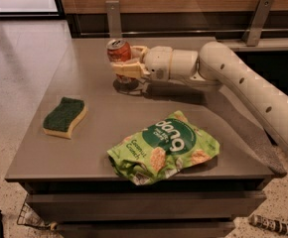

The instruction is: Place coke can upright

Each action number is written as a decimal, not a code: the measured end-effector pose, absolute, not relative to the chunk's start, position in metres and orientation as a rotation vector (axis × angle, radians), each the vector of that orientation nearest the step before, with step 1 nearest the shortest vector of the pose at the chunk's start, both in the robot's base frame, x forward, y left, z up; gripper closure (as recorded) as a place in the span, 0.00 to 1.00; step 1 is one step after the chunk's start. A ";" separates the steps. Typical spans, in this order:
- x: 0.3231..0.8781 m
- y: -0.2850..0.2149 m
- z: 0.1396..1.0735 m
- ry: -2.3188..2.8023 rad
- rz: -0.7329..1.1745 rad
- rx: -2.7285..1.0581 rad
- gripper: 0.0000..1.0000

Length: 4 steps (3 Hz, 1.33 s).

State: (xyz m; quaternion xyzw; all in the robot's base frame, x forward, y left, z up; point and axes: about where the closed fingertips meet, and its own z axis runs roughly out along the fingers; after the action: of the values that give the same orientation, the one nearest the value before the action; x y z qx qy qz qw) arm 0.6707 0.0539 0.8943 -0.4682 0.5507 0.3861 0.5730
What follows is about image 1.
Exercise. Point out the green yellow sponge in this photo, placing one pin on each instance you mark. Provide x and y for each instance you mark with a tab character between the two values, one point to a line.
64	118

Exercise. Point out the left metal bracket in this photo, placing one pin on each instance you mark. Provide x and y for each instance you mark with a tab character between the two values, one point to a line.
113	18

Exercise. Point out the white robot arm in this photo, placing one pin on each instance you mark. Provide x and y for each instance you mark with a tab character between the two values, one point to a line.
213	65

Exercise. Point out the green rice chips bag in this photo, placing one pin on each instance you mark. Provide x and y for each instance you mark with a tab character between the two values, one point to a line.
162	150

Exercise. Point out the metal bracket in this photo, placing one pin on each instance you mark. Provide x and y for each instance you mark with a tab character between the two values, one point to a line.
113	18
252	34

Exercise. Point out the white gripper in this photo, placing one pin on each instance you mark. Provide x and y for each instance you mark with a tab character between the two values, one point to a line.
157	62

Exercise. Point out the right metal bracket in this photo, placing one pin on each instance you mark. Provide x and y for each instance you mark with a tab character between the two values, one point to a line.
252	34

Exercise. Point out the red coke can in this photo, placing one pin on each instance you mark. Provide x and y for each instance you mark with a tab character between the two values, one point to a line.
118	51

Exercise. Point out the wire basket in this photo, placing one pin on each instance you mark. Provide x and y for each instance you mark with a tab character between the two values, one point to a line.
28	217

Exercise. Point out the black white patterned cylinder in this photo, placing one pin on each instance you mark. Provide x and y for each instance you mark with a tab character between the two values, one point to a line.
268	224

